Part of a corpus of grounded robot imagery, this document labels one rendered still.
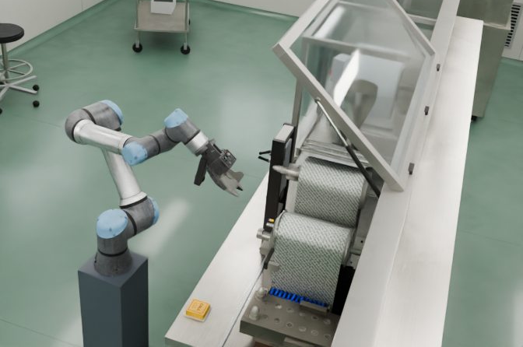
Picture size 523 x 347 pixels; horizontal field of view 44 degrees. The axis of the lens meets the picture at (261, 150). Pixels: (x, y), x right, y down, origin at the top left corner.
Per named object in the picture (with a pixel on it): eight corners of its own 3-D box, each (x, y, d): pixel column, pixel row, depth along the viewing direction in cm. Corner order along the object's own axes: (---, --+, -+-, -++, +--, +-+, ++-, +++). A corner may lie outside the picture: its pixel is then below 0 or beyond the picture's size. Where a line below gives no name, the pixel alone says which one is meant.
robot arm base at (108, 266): (85, 268, 258) (84, 249, 253) (108, 247, 270) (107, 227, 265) (118, 281, 253) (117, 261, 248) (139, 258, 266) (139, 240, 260)
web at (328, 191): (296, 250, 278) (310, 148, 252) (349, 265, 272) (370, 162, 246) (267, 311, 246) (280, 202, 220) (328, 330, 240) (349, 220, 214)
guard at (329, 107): (345, -37, 273) (359, -48, 269) (426, 64, 283) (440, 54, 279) (257, 60, 180) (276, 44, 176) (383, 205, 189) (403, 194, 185)
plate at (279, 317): (254, 302, 240) (255, 289, 237) (360, 334, 231) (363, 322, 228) (239, 332, 227) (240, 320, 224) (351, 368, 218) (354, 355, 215)
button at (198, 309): (193, 302, 247) (193, 297, 246) (210, 307, 246) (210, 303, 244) (185, 314, 242) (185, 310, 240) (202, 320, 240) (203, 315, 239)
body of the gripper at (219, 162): (230, 170, 222) (206, 145, 220) (214, 183, 226) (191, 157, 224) (238, 159, 228) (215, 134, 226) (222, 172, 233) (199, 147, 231)
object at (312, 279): (270, 287, 240) (275, 248, 231) (332, 306, 235) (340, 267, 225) (269, 289, 240) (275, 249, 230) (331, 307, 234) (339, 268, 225)
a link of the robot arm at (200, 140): (181, 148, 224) (191, 138, 231) (191, 158, 225) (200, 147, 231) (194, 137, 220) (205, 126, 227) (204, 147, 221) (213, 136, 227)
